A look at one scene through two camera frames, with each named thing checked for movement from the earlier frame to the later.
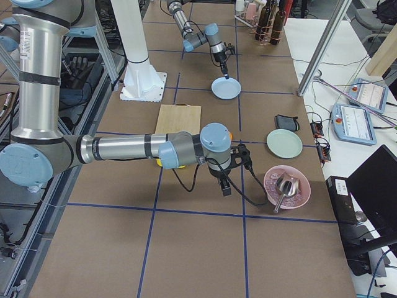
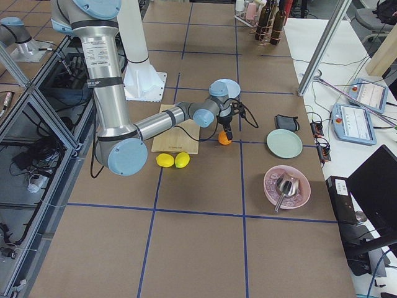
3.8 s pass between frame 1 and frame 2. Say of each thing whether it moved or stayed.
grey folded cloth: stayed
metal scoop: stayed
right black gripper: moved
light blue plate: stayed
